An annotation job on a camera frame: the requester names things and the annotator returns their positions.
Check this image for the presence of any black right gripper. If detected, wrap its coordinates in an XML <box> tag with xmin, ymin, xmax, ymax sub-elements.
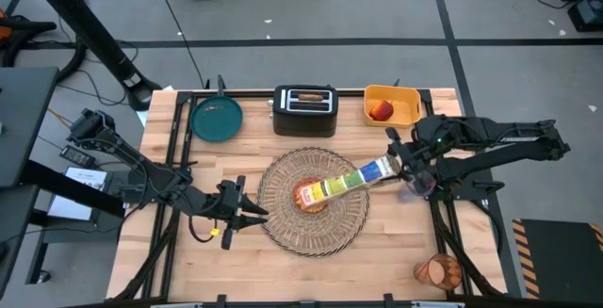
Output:
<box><xmin>394</xmin><ymin>138</ymin><xmax>442</xmax><ymax>191</ymax></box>

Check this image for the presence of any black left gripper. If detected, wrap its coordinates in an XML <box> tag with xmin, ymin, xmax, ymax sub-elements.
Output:
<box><xmin>206</xmin><ymin>174</ymin><xmax>269</xmax><ymax>251</ymax></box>

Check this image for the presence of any red yellow apple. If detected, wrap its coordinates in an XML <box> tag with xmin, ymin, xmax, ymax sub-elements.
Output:
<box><xmin>367</xmin><ymin>99</ymin><xmax>395</xmax><ymax>122</ymax></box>

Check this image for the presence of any patterned bowl red inside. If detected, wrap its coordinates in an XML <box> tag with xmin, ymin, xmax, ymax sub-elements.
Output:
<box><xmin>291</xmin><ymin>177</ymin><xmax>331</xmax><ymax>215</ymax></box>

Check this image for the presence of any teal plate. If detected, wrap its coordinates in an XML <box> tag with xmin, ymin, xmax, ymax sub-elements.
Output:
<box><xmin>189</xmin><ymin>94</ymin><xmax>244</xmax><ymax>143</ymax></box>

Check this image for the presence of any clear glass tumbler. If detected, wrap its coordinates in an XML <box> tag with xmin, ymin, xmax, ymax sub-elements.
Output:
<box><xmin>405</xmin><ymin>169</ymin><xmax>438</xmax><ymax>199</ymax></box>

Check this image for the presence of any round woven placemat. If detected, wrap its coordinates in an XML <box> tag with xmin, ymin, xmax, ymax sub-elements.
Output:
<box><xmin>256</xmin><ymin>146</ymin><xmax>371</xmax><ymax>258</ymax></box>

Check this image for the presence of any yellow plastic bin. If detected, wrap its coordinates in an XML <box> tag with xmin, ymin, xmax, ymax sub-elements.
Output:
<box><xmin>362</xmin><ymin>84</ymin><xmax>423</xmax><ymax>129</ymax></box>

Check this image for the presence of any black toaster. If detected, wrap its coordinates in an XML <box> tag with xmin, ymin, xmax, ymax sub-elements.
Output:
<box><xmin>268</xmin><ymin>84</ymin><xmax>339</xmax><ymax>138</ymax></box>

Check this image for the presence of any amber patterned cup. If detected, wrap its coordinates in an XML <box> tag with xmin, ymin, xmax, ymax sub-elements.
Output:
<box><xmin>413</xmin><ymin>252</ymin><xmax>464</xmax><ymax>292</ymax></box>

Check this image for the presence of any white paper sheet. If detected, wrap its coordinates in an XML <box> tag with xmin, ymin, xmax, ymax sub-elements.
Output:
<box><xmin>46</xmin><ymin>166</ymin><xmax>108</xmax><ymax>222</ymax></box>

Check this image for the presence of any black hazard striped mat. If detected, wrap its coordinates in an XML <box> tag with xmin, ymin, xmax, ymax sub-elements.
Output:
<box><xmin>512</xmin><ymin>218</ymin><xmax>603</xmax><ymax>302</ymax></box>

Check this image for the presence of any black power brick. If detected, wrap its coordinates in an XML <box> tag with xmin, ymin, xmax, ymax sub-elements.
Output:
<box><xmin>59</xmin><ymin>144</ymin><xmax>97</xmax><ymax>170</ymax></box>

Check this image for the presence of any black desk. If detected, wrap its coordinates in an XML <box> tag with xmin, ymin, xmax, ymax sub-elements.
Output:
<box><xmin>0</xmin><ymin>66</ymin><xmax>60</xmax><ymax>189</ymax></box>

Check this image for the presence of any black orange vacuum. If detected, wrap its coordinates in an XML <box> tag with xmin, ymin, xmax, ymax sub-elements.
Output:
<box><xmin>0</xmin><ymin>8</ymin><xmax>58</xmax><ymax>69</ymax></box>

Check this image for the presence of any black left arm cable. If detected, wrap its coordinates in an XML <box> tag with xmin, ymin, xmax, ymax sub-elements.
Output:
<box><xmin>187</xmin><ymin>213</ymin><xmax>219</xmax><ymax>244</ymax></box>

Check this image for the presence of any black rig frame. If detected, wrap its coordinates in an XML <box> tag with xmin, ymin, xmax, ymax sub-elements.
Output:
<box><xmin>108</xmin><ymin>77</ymin><xmax>509</xmax><ymax>308</ymax></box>

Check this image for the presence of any long black floor cable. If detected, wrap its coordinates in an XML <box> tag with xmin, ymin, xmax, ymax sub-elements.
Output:
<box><xmin>150</xmin><ymin>0</ymin><xmax>208</xmax><ymax>90</ymax></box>

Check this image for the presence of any yellow floor cable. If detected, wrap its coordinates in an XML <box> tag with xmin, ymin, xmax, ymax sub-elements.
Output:
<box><xmin>46</xmin><ymin>107</ymin><xmax>74</xmax><ymax>128</ymax></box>

